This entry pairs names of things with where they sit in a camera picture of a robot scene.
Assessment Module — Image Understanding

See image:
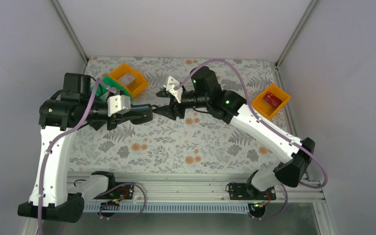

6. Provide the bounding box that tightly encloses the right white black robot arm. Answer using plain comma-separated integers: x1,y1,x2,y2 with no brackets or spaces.
153,66,315,191

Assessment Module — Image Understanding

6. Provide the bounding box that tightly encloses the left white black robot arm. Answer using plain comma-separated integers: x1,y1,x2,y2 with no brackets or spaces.
17,73,153,223

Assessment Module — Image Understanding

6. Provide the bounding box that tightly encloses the red card in bin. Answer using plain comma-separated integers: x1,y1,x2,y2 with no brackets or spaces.
263,92,282,108

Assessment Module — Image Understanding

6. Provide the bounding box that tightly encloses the orange bin back left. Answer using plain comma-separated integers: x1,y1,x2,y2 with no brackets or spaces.
108,63,148,98

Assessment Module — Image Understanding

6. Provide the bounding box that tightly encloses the orange bin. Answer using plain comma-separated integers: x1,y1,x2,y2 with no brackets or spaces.
108,63,148,98
252,84,291,119

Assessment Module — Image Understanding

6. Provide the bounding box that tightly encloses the green bin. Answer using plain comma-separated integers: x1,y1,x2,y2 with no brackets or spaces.
94,76,133,101

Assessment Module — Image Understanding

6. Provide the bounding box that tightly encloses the floral patterned table mat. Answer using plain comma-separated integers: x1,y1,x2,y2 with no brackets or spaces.
69,56,280,174

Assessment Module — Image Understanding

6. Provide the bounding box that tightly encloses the orange bin right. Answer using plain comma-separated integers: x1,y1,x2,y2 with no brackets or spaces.
252,84,291,119

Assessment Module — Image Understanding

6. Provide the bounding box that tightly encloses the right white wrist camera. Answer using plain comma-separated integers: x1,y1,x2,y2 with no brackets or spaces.
164,76,183,103

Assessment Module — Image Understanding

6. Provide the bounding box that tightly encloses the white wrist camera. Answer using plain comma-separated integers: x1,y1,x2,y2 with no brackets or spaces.
164,76,183,103
107,94,131,117

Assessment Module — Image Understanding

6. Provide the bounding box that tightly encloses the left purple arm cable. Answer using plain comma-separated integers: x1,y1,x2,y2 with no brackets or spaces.
37,85,147,235

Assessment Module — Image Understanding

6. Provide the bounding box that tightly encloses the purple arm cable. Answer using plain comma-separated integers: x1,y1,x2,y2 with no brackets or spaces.
175,58,329,221
37,85,147,235

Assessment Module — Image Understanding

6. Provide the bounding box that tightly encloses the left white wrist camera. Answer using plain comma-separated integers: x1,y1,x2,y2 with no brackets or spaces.
107,94,131,117

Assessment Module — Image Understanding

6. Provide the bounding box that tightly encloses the aluminium rail frame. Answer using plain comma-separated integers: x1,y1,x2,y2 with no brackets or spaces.
19,171,338,235

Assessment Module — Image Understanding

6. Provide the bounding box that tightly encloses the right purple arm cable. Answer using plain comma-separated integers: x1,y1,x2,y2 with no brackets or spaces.
175,58,329,221

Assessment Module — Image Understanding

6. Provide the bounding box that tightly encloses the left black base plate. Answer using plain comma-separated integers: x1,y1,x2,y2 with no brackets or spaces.
94,183,135,200

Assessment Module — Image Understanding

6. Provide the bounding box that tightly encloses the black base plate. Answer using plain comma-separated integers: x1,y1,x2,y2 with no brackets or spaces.
225,182,277,201
94,183,135,200

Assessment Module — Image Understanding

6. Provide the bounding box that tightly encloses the grey slotted cable duct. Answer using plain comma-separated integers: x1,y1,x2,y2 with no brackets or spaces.
82,202,252,214

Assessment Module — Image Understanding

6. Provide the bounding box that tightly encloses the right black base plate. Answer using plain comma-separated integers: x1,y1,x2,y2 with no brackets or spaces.
225,182,277,201

